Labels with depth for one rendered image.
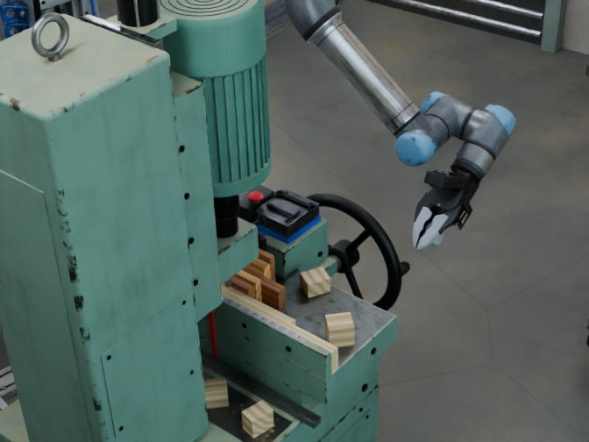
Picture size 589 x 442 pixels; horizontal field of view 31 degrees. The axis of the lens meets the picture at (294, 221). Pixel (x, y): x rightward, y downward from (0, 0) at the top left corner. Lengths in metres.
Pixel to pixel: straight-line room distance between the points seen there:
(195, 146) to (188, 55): 0.13
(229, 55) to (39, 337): 0.50
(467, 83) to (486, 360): 1.70
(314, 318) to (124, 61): 0.69
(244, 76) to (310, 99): 2.84
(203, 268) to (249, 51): 0.36
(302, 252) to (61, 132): 0.79
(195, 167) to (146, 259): 0.17
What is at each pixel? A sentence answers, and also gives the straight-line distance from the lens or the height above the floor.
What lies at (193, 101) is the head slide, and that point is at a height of 1.40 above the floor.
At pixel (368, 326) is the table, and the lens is 1.92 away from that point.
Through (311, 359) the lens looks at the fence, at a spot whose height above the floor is 0.93.
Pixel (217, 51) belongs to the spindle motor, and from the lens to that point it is 1.60.
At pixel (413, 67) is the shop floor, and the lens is 4.72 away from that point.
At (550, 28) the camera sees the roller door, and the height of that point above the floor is 0.11.
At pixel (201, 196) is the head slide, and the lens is 1.67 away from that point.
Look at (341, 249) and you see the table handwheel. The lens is 2.20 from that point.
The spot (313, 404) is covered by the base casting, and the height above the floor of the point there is 0.80.
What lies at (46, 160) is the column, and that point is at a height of 1.45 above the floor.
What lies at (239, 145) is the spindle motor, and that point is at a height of 1.29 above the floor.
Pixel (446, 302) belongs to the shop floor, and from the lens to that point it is 3.40.
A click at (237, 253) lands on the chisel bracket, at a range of 1.86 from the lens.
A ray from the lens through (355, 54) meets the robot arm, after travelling 2.25.
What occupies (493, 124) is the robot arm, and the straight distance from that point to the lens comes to 2.32.
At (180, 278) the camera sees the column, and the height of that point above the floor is 1.15.
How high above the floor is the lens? 2.16
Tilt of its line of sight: 35 degrees down
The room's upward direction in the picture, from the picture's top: 2 degrees counter-clockwise
